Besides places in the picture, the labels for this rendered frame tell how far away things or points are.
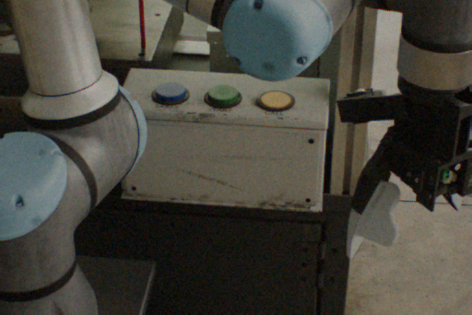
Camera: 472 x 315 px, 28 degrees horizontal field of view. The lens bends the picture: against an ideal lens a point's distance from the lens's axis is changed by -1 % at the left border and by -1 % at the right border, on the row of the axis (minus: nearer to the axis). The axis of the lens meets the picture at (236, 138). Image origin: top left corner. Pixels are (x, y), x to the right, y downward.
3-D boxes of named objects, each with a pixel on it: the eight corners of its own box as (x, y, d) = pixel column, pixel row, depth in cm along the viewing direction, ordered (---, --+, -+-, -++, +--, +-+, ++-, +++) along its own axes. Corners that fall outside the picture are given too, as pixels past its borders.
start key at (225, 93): (239, 98, 127) (239, 85, 126) (236, 113, 124) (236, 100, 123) (209, 96, 127) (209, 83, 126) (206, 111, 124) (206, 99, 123)
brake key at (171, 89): (188, 95, 128) (187, 82, 126) (183, 110, 124) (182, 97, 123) (159, 93, 128) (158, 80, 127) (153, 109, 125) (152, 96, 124)
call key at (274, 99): (291, 104, 127) (291, 92, 126) (289, 121, 123) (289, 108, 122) (261, 103, 127) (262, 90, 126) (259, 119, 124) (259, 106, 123)
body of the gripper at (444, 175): (428, 219, 89) (443, 110, 82) (370, 175, 95) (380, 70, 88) (485, 192, 92) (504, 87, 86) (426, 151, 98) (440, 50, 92)
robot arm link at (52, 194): (-53, 274, 103) (-75, 175, 96) (18, 207, 114) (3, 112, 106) (38, 307, 99) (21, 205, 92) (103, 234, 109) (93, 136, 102)
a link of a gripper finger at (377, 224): (361, 279, 91) (412, 199, 89) (324, 246, 95) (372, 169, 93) (380, 284, 93) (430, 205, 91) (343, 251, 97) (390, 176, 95)
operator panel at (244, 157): (324, 168, 138) (330, 78, 129) (322, 214, 129) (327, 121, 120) (135, 155, 140) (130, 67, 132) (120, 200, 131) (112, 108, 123)
